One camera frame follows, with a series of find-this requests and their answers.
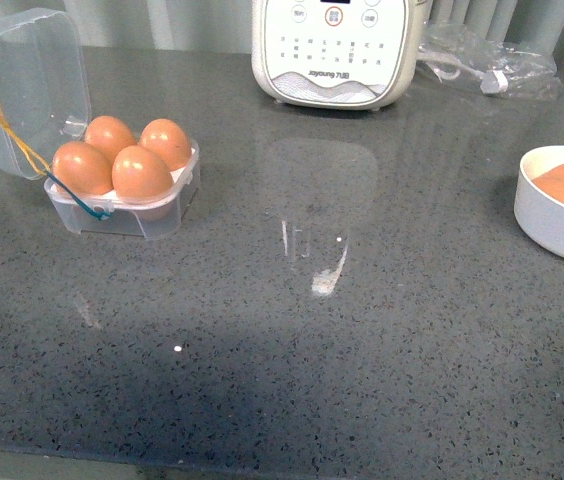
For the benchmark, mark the clear plastic egg box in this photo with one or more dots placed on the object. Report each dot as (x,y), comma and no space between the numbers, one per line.
(44,96)

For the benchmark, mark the white round bowl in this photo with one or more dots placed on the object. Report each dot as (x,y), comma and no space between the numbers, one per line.
(539,215)

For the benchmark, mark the yellow and blue rubber band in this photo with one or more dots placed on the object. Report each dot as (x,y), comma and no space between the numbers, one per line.
(42,167)

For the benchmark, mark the clear plastic bag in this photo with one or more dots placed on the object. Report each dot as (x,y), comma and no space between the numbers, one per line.
(456,57)

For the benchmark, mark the white Joyoung blender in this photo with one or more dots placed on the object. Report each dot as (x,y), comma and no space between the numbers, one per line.
(346,55)

